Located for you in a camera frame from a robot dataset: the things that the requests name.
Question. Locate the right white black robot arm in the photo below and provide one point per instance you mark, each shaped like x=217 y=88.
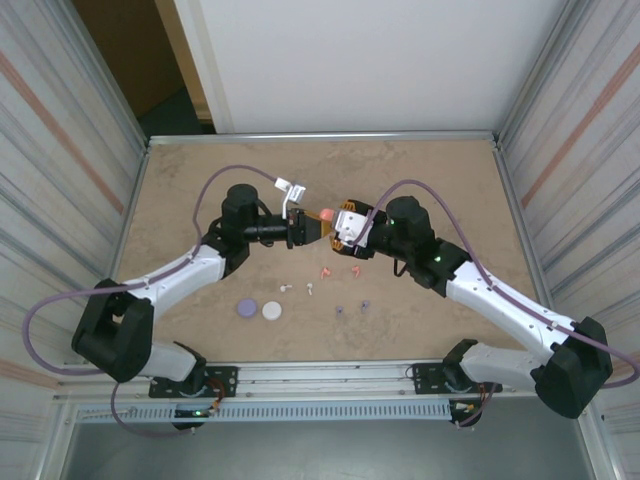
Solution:
x=500 y=300

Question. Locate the aluminium table side rail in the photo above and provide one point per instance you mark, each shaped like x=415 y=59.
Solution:
x=137 y=185
x=515 y=200

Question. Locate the white earbud charging case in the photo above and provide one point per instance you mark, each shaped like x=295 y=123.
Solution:
x=272 y=311

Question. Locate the long aluminium base rail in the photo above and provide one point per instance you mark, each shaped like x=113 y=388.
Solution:
x=325 y=375

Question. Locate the brown wooden door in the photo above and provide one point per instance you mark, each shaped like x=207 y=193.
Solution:
x=125 y=50

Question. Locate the aluminium table edge rail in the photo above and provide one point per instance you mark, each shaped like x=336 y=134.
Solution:
x=320 y=136

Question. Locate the purple earbud charging case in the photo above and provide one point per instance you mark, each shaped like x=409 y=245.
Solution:
x=247 y=308

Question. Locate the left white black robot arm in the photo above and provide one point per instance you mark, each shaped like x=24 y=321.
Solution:
x=175 y=270

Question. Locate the pink earbud charging case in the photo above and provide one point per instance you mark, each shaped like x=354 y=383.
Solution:
x=327 y=214

